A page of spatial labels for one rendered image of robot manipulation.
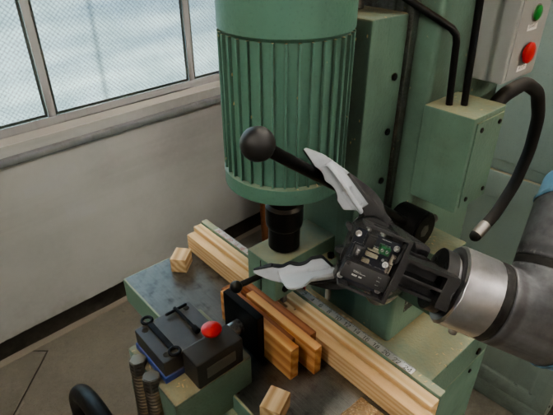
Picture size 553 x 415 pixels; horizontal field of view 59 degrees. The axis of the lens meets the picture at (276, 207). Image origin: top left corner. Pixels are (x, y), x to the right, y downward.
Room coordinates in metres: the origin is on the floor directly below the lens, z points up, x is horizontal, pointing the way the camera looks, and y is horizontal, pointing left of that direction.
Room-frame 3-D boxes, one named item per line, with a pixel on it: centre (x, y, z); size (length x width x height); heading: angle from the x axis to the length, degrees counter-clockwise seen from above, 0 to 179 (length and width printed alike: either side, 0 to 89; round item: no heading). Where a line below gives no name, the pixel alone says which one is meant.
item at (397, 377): (0.66, -0.02, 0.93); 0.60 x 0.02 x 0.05; 41
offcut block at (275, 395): (0.45, 0.00, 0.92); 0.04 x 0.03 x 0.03; 155
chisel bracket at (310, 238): (0.65, -0.03, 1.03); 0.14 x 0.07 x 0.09; 131
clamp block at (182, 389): (0.52, 0.13, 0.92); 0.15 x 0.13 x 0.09; 41
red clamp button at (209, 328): (0.51, 0.09, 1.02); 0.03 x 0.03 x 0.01
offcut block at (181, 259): (0.80, 0.20, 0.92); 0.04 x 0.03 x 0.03; 172
